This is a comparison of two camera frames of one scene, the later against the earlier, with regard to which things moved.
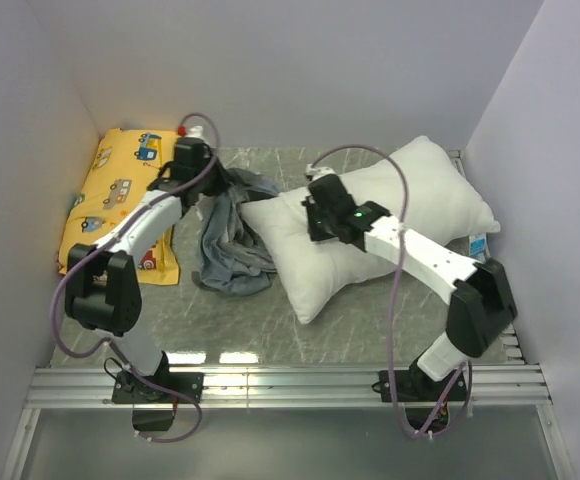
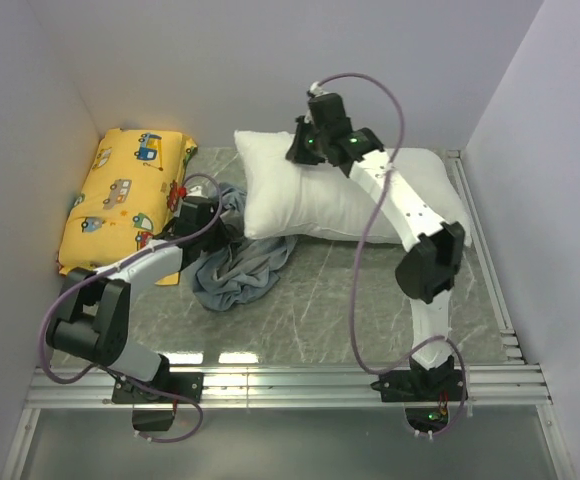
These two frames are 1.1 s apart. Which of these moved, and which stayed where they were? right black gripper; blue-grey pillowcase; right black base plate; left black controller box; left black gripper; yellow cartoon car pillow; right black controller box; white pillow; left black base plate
Moved: blue-grey pillowcase; left black gripper; right black gripper; white pillow
Stayed: right black base plate; left black base plate; right black controller box; yellow cartoon car pillow; left black controller box
